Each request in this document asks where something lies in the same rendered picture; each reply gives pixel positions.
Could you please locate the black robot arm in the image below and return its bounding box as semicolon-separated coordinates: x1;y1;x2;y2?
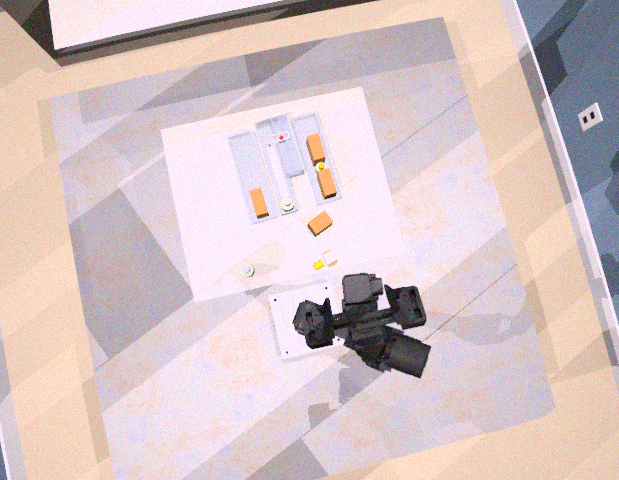
292;273;432;379

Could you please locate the small jar with green and gold label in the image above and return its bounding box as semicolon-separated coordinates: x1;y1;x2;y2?
281;197;294;212
240;263;255;277

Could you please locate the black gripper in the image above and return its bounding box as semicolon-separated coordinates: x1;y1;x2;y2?
302;284;427;351

